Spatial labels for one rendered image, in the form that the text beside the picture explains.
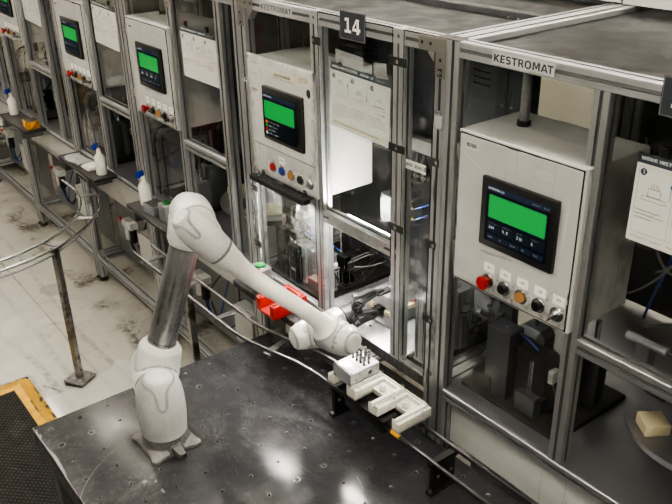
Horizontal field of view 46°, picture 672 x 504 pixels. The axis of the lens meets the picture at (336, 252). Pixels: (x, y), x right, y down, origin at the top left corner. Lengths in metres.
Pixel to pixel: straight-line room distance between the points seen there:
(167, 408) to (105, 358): 1.97
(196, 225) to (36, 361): 2.43
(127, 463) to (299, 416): 0.61
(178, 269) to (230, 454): 0.65
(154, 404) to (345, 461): 0.65
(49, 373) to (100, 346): 0.33
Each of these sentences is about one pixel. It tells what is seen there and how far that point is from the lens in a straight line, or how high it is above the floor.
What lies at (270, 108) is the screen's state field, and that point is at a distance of 2.93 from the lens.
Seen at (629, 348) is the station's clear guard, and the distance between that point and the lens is 2.10.
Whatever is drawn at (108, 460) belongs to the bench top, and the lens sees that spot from 2.84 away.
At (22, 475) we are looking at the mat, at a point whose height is 0.01.
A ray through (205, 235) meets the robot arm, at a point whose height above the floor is 1.44.
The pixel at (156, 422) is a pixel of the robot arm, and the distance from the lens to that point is 2.71.
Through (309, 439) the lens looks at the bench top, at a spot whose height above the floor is 0.68.
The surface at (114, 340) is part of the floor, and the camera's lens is 4.77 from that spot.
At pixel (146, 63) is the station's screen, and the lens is 3.80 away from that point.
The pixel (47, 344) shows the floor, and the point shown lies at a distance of 4.87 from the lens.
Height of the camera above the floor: 2.47
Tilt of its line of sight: 26 degrees down
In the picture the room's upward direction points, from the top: 1 degrees counter-clockwise
